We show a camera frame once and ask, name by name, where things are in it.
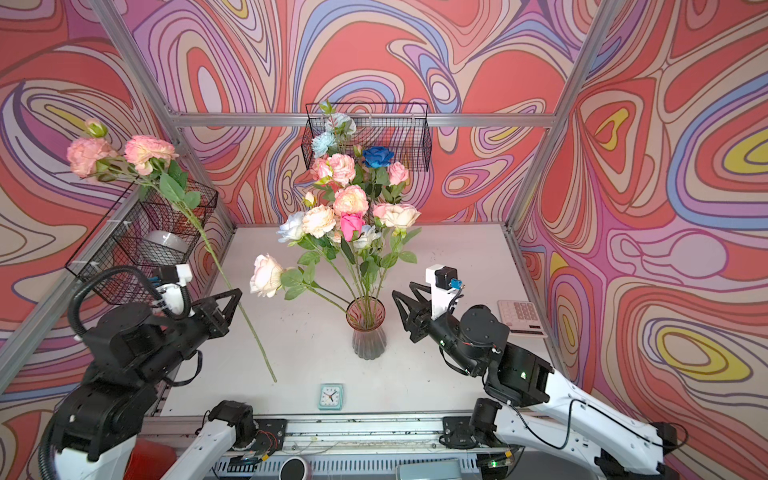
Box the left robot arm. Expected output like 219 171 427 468
38 264 242 479

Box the pale pink rose stem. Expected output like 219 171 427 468
249 252 347 311

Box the pale blue flower stem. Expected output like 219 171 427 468
311 100 357 158

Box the cream peony flower stem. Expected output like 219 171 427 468
298 191 360 303

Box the small teal clock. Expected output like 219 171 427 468
318 383 344 411

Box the grey box at bottom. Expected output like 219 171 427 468
396 459 462 480

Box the blue rose stem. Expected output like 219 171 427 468
363 146 394 197

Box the large peach rose stem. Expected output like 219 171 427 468
326 153 356 187

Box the pink calculator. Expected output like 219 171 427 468
497 300 547 338

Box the small pink rose stem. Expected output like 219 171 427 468
373 203 392 223

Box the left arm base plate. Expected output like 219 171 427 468
230 417 288 455

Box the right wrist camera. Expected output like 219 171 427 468
425 264 463 320

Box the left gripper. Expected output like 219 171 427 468
130 286 240 393

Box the pink glass vase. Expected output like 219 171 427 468
346 296 387 361

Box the red pink rose stem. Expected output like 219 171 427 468
309 156 333 185

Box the cream white rose stem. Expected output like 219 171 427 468
375 203 422 297

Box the pink peony flower stem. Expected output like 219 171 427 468
333 185 369 217

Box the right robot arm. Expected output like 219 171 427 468
392 282 680 479

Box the red bucket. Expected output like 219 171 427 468
123 439 177 480

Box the aluminium mounting rail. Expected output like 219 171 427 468
140 410 517 457

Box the pink double peony stem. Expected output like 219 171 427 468
65 118 279 384

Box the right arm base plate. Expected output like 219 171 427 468
438 416 509 450

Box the black wire basket left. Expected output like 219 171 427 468
65 180 218 305

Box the magenta rose stem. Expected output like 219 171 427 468
340 214 375 327

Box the black wire basket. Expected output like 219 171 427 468
65 180 218 305
301 100 432 172

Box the white bowl in basket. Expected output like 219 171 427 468
139 230 189 265

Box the black wire basket back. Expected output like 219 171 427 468
301 100 432 172

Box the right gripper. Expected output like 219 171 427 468
392 281 486 377

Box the black white round cup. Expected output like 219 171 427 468
278 456 311 480

